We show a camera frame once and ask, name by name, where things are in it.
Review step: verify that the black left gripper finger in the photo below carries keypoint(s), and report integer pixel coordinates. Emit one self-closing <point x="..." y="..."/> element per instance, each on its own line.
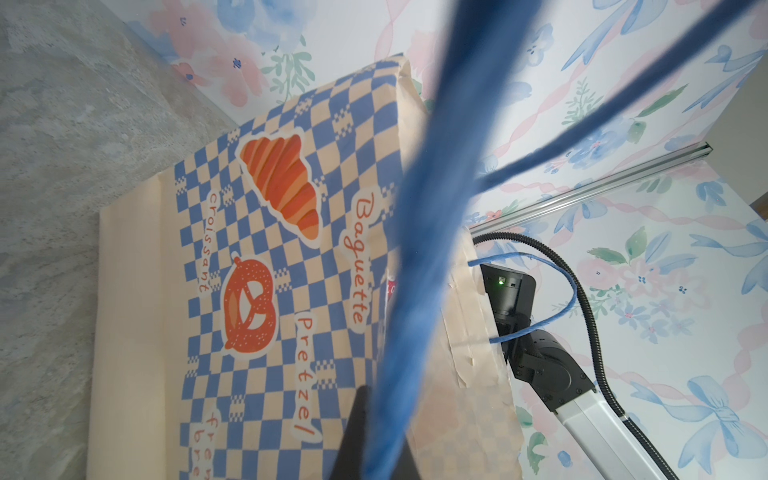
<point x="348" y="463"/>

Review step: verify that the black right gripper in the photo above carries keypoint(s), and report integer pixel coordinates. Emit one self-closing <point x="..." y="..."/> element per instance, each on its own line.
<point x="536" y="358"/>

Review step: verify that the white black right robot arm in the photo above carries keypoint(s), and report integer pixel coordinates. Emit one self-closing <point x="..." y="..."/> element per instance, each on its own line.
<point x="598" y="430"/>

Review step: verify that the aluminium corner post right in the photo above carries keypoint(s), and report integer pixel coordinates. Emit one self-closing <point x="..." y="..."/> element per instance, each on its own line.
<point x="563" y="201"/>

